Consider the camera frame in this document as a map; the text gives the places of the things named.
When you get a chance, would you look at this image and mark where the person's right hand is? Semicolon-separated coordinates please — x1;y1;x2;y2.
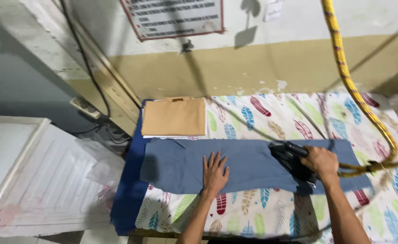
300;146;339;180

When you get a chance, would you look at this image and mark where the person's left hand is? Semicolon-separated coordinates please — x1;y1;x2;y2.
202;151;230;195

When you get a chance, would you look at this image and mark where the black steam iron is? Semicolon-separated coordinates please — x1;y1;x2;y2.
268;141;318;188

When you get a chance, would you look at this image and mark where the blue grey garment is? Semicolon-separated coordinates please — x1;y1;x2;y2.
140;138;373;196

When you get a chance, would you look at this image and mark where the feather print ironing cover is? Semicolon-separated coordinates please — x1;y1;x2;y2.
135;92;398;244

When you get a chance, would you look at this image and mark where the folded tan garment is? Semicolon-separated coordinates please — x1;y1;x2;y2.
141;96;207;137

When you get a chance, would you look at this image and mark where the blue cloth underlay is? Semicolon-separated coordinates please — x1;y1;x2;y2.
110;99;154;236

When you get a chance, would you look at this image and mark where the clear plastic bag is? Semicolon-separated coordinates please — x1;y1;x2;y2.
75;137;126;211

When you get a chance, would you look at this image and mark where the white power strip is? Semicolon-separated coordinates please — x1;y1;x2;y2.
69;96;102;119

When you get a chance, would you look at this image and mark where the white louvred panel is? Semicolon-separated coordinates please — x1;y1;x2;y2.
0;115;125;238

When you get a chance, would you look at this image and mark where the yellow braided hose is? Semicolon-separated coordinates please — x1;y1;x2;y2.
321;0;398;178

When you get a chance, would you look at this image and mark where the white paper on wall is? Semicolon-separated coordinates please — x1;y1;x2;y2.
263;0;284;22

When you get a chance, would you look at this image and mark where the red bordered wall notice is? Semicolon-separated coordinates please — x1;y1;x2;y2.
119;0;225;42

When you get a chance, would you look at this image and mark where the black wall cable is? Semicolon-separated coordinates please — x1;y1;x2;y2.
59;0;111;119

